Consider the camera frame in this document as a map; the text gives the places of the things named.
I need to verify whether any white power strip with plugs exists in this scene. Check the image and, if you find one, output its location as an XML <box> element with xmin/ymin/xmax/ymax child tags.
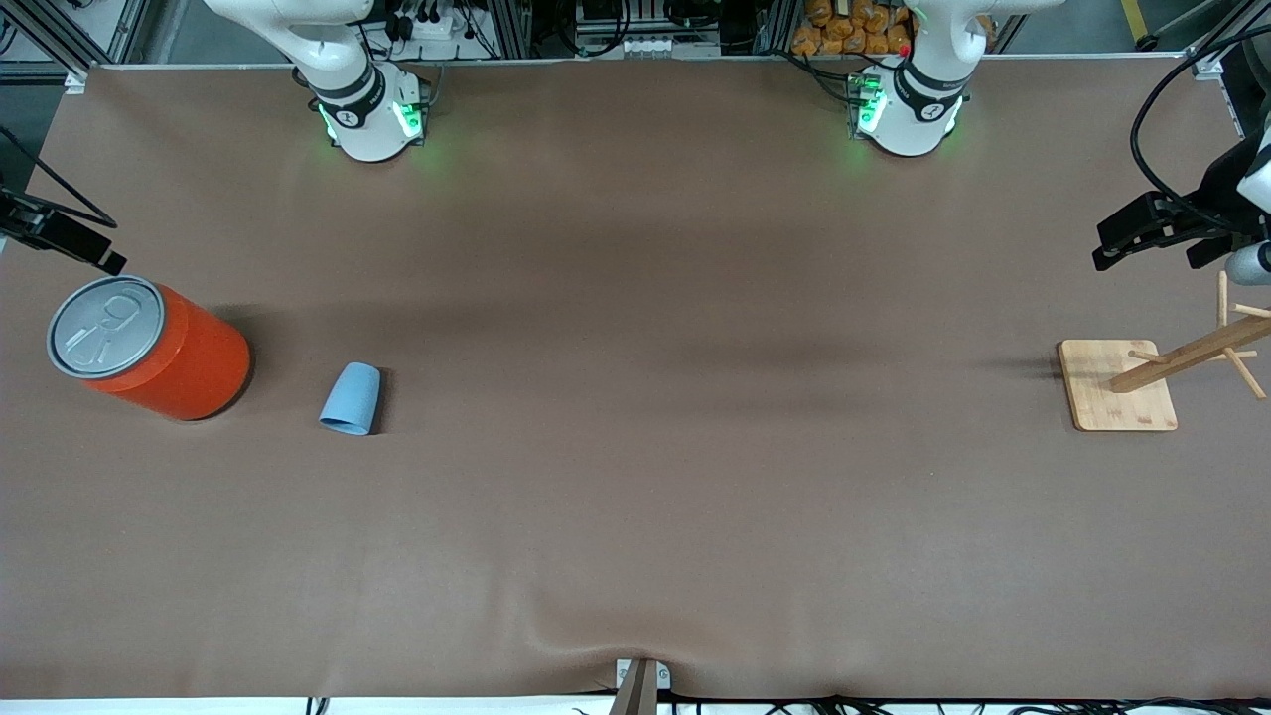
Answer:
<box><xmin>387</xmin><ymin>0</ymin><xmax>480</xmax><ymax>43</ymax></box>

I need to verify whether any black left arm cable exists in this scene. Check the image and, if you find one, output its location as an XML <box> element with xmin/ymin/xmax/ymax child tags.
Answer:
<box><xmin>1130</xmin><ymin>25</ymin><xmax>1271</xmax><ymax>234</ymax></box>

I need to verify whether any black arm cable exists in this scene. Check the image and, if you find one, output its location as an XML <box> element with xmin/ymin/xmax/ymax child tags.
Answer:
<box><xmin>1130</xmin><ymin>25</ymin><xmax>1271</xmax><ymax>234</ymax></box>
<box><xmin>0</xmin><ymin>127</ymin><xmax>119</xmax><ymax>229</ymax></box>

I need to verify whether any metal table clamp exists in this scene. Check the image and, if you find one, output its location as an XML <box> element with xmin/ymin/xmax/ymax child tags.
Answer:
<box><xmin>614</xmin><ymin>657</ymin><xmax>672</xmax><ymax>715</ymax></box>

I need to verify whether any aluminium frame strut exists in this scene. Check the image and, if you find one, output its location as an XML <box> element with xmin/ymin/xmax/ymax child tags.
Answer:
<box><xmin>15</xmin><ymin>0</ymin><xmax>112</xmax><ymax>82</ymax></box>
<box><xmin>1192</xmin><ymin>0</ymin><xmax>1271</xmax><ymax>78</ymax></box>

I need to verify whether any orange can with silver lid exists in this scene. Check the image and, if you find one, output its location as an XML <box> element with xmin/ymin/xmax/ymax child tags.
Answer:
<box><xmin>47</xmin><ymin>275</ymin><xmax>252</xmax><ymax>422</ymax></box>

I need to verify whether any light blue plastic cup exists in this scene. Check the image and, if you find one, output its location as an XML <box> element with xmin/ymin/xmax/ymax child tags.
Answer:
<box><xmin>318</xmin><ymin>362</ymin><xmax>383</xmax><ymax>436</ymax></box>

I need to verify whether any brown table cloth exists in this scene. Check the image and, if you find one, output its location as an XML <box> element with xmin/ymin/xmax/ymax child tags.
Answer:
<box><xmin>0</xmin><ymin>58</ymin><xmax>1271</xmax><ymax>702</ymax></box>

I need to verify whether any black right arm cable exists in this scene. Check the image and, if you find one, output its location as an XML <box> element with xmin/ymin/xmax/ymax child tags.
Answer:
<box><xmin>0</xmin><ymin>127</ymin><xmax>119</xmax><ymax>229</ymax></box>

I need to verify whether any bag of orange items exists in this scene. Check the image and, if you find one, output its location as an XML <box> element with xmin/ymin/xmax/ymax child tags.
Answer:
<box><xmin>791</xmin><ymin>0</ymin><xmax>913</xmax><ymax>57</ymax></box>

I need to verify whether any wooden cup stand with pegs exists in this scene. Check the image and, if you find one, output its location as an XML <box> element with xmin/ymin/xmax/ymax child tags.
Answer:
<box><xmin>1058</xmin><ymin>270</ymin><xmax>1271</xmax><ymax>433</ymax></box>

